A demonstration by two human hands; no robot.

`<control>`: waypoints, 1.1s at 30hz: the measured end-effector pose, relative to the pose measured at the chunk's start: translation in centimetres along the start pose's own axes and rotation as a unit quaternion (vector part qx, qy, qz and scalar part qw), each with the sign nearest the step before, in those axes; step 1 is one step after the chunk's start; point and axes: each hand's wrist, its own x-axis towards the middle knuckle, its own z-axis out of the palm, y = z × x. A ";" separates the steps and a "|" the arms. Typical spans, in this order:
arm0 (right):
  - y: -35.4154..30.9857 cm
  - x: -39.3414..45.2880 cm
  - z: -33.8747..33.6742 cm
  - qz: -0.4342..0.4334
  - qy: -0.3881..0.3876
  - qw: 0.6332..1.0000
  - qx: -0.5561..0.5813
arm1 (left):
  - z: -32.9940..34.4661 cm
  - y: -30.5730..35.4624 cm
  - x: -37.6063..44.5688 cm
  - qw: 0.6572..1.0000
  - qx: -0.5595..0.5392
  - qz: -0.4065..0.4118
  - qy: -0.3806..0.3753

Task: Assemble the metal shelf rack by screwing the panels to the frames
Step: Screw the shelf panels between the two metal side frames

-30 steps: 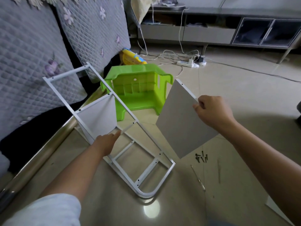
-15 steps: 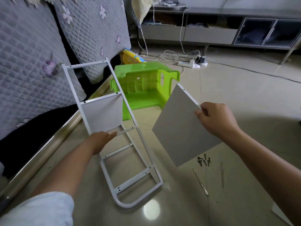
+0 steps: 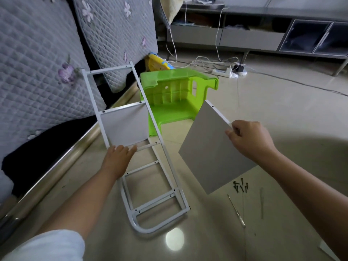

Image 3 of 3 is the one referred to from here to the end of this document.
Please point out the person's right hand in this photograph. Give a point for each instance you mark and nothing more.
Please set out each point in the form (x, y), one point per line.
(253, 141)

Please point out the person's left hand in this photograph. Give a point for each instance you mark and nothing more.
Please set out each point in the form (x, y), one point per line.
(117, 160)

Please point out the white metal frame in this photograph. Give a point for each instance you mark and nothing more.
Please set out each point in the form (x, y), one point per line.
(93, 97)
(142, 168)

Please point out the white wooden board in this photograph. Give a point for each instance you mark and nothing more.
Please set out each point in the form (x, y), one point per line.
(329, 252)
(125, 125)
(215, 149)

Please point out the person's right forearm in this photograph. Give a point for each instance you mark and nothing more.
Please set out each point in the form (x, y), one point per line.
(310, 203)

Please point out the person's white shirt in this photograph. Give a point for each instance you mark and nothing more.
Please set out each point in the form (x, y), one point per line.
(49, 247)

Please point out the pile of black screws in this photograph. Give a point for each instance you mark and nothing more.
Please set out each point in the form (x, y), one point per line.
(241, 186)

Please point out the white power strip with plugs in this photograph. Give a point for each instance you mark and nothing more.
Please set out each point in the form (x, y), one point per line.
(240, 69)

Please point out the long white power strip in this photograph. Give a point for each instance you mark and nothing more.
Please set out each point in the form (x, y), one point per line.
(222, 72)

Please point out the green plastic stool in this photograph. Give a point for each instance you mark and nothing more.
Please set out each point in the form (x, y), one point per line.
(174, 95)

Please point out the grey marble TV cabinet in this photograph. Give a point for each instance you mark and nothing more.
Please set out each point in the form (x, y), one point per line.
(255, 35)

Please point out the yellow plastic basket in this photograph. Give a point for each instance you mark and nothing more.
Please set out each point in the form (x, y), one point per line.
(159, 62)

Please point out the grey textured furniture cover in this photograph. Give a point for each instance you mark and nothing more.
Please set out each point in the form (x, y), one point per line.
(32, 95)

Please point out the pile of pale cloth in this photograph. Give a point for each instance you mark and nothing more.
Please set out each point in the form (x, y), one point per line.
(171, 8)

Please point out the chrome metal base rail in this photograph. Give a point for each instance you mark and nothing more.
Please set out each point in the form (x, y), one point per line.
(54, 176)

